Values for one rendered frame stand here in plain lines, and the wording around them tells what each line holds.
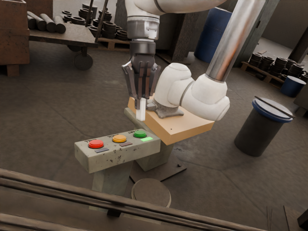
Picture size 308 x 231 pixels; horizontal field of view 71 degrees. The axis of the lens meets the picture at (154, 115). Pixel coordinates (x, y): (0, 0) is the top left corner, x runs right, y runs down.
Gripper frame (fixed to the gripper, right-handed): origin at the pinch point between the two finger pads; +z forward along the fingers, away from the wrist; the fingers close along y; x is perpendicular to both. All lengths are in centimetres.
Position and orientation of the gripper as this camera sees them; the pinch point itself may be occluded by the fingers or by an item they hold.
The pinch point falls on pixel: (140, 108)
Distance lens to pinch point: 67.5
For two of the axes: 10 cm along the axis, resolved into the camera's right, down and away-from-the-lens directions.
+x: -6.1, -2.5, 7.6
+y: 7.9, -1.3, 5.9
